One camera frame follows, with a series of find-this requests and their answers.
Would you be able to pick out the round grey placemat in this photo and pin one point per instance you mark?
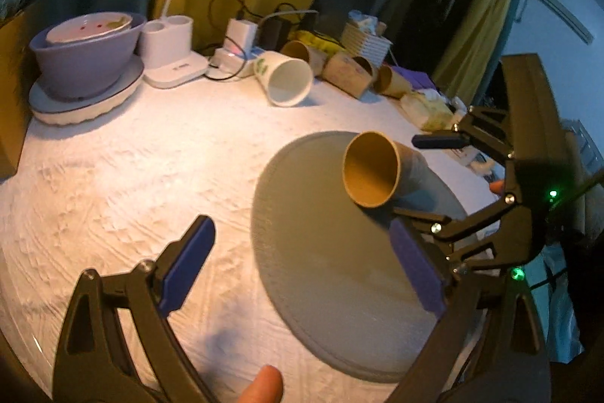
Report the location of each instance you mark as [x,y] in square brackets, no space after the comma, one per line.
[328,266]

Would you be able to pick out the black power adapter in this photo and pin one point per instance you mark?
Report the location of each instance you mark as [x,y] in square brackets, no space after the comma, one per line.
[274,33]

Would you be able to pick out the brown paper cup leftmost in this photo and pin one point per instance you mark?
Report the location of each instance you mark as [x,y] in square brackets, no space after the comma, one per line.
[315,58]

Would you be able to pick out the yellow tissue pack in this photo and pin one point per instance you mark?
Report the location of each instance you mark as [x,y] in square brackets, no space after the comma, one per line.
[430,113]

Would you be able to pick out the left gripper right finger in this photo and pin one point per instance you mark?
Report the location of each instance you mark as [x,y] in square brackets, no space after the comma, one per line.
[455,300]

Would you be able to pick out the white desk lamp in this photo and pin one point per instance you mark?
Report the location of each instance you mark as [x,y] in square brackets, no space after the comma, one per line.
[164,47]

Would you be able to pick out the purple folder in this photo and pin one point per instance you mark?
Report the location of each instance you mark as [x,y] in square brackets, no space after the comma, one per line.
[418,80]

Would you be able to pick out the white scalloped plate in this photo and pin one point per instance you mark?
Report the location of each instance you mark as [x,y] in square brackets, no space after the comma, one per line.
[54,112]

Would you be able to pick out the white paper cup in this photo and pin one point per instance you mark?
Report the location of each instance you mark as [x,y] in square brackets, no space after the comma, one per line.
[286,80]

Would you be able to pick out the person's hand thumb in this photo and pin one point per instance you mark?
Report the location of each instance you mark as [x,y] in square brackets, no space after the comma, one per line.
[267,387]

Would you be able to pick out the white phone charger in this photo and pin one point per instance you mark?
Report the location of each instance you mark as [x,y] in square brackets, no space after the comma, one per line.
[240,36]

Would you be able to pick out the white textured tablecloth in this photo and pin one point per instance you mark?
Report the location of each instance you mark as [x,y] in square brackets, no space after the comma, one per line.
[111,192]

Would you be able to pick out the brown paper cup right rear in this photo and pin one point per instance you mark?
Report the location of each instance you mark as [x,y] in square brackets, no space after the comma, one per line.
[390,83]

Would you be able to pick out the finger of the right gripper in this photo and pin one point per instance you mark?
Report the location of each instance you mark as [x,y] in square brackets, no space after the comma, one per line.
[440,140]
[425,222]

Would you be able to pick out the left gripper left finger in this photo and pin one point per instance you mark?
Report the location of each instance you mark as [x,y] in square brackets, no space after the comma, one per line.
[92,360]

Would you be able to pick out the white power strip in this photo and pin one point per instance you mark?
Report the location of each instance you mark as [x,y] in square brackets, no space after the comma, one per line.
[235,64]

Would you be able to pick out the purple bowl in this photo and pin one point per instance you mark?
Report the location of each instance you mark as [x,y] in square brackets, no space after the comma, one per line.
[84,69]

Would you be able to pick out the brown paper cup patterned middle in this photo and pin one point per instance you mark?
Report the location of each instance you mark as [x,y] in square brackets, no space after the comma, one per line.
[352,74]

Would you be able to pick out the yellow curtain right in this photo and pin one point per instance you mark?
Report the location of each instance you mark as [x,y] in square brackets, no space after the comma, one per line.
[472,55]

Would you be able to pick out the white lattice basket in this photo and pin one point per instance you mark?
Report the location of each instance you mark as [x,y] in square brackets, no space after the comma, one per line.
[358,43]

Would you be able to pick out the cardboard box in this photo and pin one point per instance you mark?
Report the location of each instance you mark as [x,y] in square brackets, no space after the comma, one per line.
[18,72]

